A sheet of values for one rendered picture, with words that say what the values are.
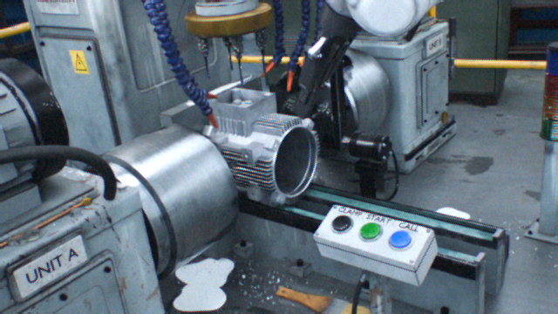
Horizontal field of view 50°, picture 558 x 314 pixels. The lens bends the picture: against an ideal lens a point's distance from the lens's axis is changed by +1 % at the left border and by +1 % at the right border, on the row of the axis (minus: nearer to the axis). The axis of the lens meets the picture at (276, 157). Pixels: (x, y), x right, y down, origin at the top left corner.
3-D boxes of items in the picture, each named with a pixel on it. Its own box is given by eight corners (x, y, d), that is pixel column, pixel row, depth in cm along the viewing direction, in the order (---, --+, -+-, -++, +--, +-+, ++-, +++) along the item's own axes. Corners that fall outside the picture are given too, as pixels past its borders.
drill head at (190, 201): (26, 303, 109) (-15, 180, 99) (174, 214, 134) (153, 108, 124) (113, 354, 94) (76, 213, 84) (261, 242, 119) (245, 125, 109)
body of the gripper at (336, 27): (343, -10, 104) (323, 35, 110) (316, 0, 98) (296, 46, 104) (377, 13, 102) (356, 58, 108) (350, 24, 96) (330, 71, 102)
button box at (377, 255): (320, 255, 96) (310, 235, 93) (341, 223, 100) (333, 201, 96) (420, 288, 86) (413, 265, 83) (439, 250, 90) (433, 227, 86)
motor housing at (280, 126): (206, 199, 138) (193, 122, 130) (258, 167, 151) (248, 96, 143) (274, 220, 126) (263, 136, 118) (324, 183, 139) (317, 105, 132)
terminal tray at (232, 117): (208, 132, 135) (203, 101, 132) (240, 116, 142) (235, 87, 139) (248, 139, 127) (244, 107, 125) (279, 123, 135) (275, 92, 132)
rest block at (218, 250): (199, 255, 139) (190, 209, 134) (219, 240, 144) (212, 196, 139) (217, 262, 135) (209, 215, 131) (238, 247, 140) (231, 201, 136)
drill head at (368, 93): (258, 162, 155) (246, 69, 145) (342, 112, 184) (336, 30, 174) (340, 180, 140) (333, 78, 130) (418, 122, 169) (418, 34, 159)
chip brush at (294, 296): (271, 299, 121) (271, 296, 120) (284, 285, 124) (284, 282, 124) (364, 330, 110) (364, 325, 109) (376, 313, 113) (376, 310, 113)
